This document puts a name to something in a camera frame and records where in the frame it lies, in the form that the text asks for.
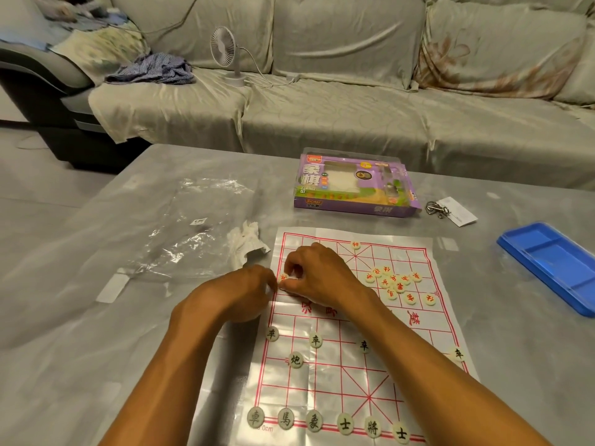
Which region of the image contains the floral sofa cushion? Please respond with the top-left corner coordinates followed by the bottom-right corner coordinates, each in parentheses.
top-left (414, 0), bottom-right (590, 101)

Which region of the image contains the clear plastic bag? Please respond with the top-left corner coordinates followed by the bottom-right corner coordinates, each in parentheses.
top-left (126, 177), bottom-right (261, 279)

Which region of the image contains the floral blanket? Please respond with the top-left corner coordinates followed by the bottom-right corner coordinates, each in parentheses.
top-left (46, 16), bottom-right (150, 75)

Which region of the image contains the white fan cable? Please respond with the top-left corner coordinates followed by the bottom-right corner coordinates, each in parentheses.
top-left (237, 42), bottom-right (300, 86)

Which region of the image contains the person's left forearm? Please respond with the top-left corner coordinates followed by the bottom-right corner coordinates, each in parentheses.
top-left (99, 305), bottom-right (262, 446)

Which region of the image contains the blue striped cloth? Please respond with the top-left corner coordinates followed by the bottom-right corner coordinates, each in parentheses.
top-left (105, 52), bottom-right (196, 86)

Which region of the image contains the white desk fan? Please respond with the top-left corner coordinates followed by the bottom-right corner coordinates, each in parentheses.
top-left (209, 26), bottom-right (250, 87)

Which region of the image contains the purple chess game box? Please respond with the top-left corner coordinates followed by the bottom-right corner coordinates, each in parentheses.
top-left (293, 147), bottom-right (423, 218)

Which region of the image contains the person's right hand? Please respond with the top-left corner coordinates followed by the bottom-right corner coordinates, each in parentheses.
top-left (278, 242), bottom-right (379, 317)

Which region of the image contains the grey covered sofa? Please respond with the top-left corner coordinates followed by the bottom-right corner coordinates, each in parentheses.
top-left (87, 0), bottom-right (595, 191)

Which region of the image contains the crumpled white tissue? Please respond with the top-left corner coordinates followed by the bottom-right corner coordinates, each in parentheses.
top-left (226, 221), bottom-right (271, 270)

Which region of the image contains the blue plastic tray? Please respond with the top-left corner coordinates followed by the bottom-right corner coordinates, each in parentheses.
top-left (496, 222), bottom-right (595, 318)

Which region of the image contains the pile of red-lettered chess pieces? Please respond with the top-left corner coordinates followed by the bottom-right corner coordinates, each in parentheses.
top-left (365, 265), bottom-right (437, 307)

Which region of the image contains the white label strip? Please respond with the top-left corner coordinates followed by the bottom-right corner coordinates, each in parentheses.
top-left (96, 274), bottom-right (128, 304)

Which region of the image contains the white red-grid chess board sheet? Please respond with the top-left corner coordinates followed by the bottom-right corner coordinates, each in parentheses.
top-left (242, 226), bottom-right (480, 446)

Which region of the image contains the dark grey armchair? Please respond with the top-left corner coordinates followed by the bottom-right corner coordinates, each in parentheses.
top-left (0, 42), bottom-right (156, 173)

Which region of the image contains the row of black-lettered chess pieces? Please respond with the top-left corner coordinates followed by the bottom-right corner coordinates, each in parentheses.
top-left (246, 406), bottom-right (411, 443)

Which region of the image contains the person's left hand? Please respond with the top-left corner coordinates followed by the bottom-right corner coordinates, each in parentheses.
top-left (170, 265), bottom-right (280, 336)

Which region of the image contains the person's right forearm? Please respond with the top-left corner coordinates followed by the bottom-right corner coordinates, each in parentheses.
top-left (344, 292), bottom-right (555, 446)

